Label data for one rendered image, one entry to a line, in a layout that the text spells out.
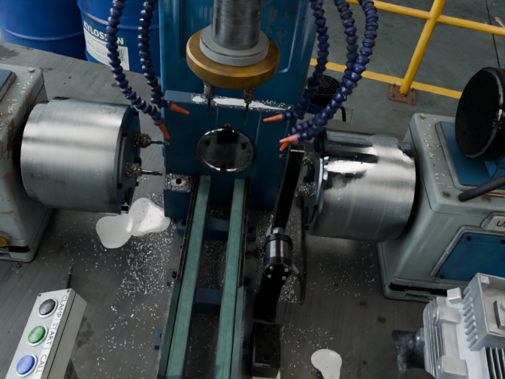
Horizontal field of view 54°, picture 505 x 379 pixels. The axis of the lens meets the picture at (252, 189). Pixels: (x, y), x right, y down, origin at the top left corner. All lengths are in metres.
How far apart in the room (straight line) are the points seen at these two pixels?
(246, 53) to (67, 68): 1.07
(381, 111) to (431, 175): 2.18
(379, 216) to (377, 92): 2.38
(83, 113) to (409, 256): 0.77
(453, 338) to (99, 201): 0.74
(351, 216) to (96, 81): 1.08
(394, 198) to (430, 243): 0.14
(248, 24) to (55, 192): 0.52
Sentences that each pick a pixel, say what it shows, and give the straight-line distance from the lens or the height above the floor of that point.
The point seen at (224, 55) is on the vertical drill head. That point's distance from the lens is 0.93.
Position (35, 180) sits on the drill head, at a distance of 1.11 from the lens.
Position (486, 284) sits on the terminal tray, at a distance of 0.98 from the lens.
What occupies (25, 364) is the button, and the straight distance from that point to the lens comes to 0.88.
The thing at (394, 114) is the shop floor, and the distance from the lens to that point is 3.26.
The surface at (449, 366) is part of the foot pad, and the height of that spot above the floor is 1.08.
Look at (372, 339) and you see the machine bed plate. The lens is 1.24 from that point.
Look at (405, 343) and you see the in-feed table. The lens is 1.12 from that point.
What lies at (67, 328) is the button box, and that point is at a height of 1.06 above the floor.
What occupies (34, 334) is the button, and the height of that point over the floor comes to 1.07.
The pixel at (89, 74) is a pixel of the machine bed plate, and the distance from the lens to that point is 1.86.
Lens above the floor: 1.85
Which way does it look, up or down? 47 degrees down
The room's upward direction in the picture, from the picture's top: 9 degrees clockwise
